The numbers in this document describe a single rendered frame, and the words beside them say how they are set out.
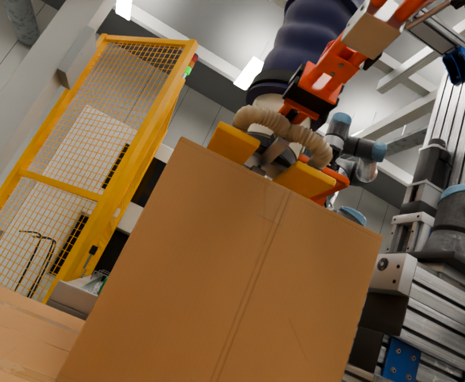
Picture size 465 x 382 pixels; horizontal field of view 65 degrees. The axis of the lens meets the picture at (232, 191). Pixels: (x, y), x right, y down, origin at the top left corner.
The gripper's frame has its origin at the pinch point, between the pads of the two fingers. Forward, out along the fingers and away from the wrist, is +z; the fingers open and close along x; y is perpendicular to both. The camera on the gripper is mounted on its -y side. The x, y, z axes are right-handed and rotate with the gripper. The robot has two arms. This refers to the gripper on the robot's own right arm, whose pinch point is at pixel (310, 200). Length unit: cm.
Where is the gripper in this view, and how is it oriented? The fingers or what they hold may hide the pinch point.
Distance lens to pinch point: 133.5
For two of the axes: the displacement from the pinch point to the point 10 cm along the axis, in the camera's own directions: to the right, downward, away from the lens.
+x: 8.9, 4.3, 1.2
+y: 2.3, -2.2, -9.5
